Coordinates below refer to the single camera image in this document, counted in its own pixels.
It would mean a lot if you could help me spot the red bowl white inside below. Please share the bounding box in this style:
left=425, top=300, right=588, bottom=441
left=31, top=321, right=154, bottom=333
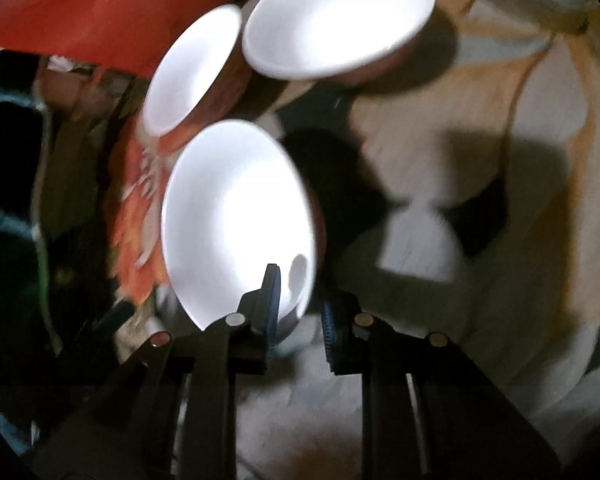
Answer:
left=242, top=0, right=436, bottom=86

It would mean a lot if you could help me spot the red paper bag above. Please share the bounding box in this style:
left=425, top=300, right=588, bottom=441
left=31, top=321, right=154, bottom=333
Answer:
left=0, top=0, right=235, bottom=77

